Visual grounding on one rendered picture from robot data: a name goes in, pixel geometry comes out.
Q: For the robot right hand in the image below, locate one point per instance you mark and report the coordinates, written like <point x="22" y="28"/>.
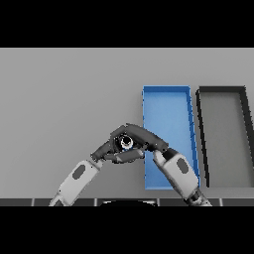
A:
<point x="142" y="135"/>

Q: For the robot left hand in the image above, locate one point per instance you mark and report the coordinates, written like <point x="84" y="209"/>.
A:
<point x="124" y="156"/>

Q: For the blue pipe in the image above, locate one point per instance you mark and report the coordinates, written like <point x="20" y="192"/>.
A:
<point x="126" y="143"/>

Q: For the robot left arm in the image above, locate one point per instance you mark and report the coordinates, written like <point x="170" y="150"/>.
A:
<point x="74" y="181"/>

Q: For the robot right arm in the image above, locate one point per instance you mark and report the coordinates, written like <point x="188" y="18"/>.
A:
<point x="180" y="175"/>

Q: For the blue bin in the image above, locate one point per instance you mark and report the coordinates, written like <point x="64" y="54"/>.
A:
<point x="168" y="112"/>

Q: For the dark grey bin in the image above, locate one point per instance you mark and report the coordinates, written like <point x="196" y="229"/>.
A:
<point x="222" y="132"/>

